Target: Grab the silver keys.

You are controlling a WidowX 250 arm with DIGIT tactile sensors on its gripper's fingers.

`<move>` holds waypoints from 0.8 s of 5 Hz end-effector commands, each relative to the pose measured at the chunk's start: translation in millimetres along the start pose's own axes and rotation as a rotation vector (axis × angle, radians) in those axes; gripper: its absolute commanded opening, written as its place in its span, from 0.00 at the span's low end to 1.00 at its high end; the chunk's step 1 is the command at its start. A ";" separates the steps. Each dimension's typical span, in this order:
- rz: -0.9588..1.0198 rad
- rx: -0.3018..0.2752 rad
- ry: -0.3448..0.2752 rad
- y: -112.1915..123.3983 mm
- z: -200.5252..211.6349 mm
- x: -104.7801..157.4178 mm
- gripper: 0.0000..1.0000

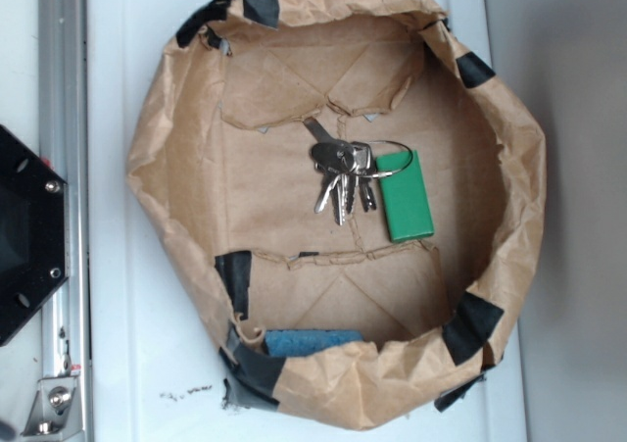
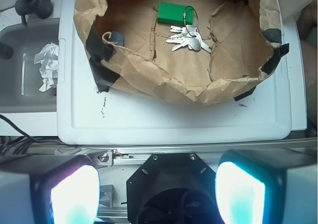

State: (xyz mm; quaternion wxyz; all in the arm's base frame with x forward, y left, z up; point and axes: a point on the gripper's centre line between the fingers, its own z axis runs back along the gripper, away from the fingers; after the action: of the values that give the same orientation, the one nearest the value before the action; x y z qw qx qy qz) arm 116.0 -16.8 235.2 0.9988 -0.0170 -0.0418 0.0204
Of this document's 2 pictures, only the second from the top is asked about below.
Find silver keys on ring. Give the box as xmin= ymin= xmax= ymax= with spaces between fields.
xmin=165 ymin=5 xmax=212 ymax=53

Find blue sponge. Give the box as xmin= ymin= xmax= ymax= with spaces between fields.
xmin=109 ymin=31 xmax=124 ymax=47

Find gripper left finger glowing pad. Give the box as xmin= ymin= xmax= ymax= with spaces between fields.
xmin=0 ymin=154 xmax=100 ymax=224

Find black octagonal mount plate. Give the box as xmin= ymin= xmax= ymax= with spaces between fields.
xmin=126 ymin=153 xmax=219 ymax=224

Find grey plastic tray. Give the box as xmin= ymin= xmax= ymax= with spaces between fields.
xmin=0 ymin=18 xmax=59 ymax=113

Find metal corner bracket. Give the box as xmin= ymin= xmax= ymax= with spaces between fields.
xmin=87 ymin=150 xmax=114 ymax=168

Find black camera mount knob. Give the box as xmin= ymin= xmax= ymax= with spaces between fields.
xmin=15 ymin=0 xmax=53 ymax=25

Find torn brown paper bag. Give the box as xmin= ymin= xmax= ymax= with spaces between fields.
xmin=74 ymin=0 xmax=289 ymax=105

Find black cables bundle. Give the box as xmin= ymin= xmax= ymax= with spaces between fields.
xmin=0 ymin=113 xmax=60 ymax=155

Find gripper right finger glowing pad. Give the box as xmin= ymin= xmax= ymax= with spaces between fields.
xmin=215 ymin=149 xmax=318 ymax=224

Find crumpled white paper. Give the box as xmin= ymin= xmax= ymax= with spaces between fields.
xmin=34 ymin=42 xmax=59 ymax=92

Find aluminium extrusion rail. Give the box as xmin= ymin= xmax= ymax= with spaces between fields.
xmin=0 ymin=137 xmax=318 ymax=166

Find green plastic block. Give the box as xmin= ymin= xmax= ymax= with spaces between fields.
xmin=157 ymin=2 xmax=194 ymax=26

